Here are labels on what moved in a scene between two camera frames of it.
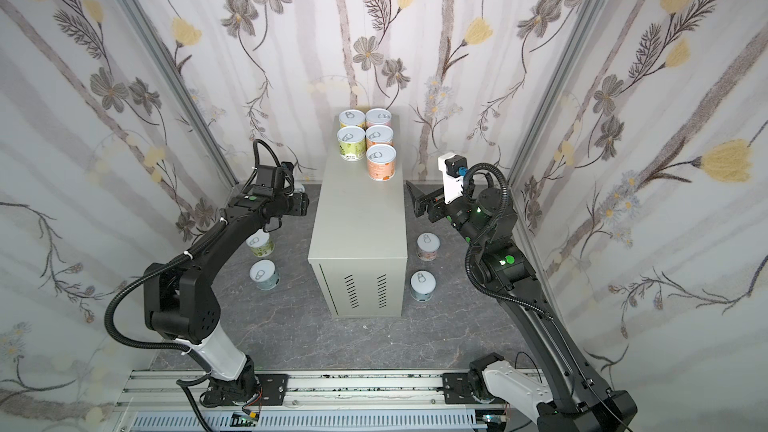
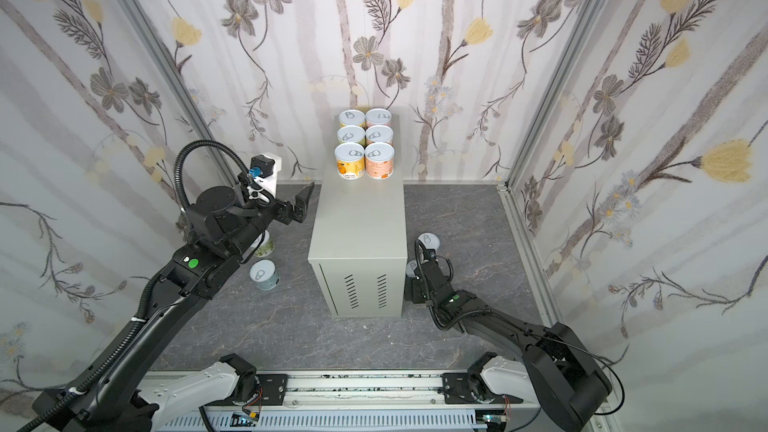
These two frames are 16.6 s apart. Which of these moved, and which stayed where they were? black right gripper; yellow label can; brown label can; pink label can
Moved: black right gripper
Stayed: brown label can; pink label can; yellow label can
